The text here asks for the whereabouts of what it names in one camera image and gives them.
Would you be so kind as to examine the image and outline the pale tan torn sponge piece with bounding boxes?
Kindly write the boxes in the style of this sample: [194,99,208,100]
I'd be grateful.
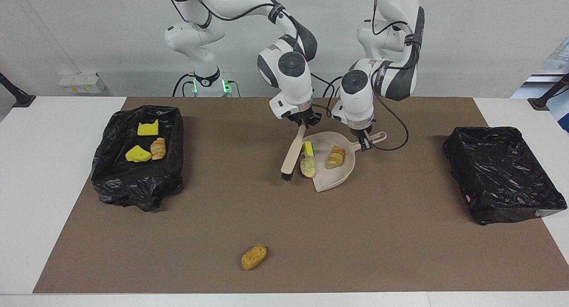
[300,157,316,179]
[326,146,346,170]
[150,137,167,160]

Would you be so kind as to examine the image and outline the beige brush black bristles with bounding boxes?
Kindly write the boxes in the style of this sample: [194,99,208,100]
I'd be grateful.
[280,124,307,182]

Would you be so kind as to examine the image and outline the beige plastic dustpan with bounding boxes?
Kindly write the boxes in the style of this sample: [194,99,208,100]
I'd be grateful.
[301,131,387,193]

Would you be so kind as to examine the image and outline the orange-brown sponge lump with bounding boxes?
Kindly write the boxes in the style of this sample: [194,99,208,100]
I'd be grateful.
[241,244,268,271]

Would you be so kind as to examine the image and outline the notched yellow green sponge piece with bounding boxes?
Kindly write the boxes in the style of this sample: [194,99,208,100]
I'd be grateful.
[137,119,160,136]

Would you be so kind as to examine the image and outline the yellow sponge piece dark dot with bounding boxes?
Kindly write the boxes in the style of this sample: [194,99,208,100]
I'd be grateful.
[125,145,152,163]

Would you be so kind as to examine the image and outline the black bag bin pink mark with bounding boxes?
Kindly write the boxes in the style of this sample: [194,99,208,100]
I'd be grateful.
[443,126,568,226]

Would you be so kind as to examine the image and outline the black bag-lined bin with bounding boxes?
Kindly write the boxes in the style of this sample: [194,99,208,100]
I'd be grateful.
[91,105,184,212]

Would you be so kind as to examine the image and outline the brown table mat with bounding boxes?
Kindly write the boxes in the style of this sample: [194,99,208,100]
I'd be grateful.
[32,96,569,294]

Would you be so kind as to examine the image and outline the white blue background furniture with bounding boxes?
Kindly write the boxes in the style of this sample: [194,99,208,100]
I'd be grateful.
[510,40,569,134]

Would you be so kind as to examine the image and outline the white box yellow labels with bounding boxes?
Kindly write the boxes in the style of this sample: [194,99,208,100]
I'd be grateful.
[59,72,107,94]

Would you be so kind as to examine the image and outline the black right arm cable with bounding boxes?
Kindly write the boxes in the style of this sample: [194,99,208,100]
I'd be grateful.
[191,0,343,119]

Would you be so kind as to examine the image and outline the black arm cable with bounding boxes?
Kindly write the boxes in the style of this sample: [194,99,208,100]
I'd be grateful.
[370,0,422,151]
[191,0,343,119]

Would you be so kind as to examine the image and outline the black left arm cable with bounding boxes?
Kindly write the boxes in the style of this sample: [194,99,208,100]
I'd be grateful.
[370,0,422,151]

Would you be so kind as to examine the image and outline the black camera stand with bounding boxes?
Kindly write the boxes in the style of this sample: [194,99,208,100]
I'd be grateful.
[0,72,36,108]
[528,73,569,111]

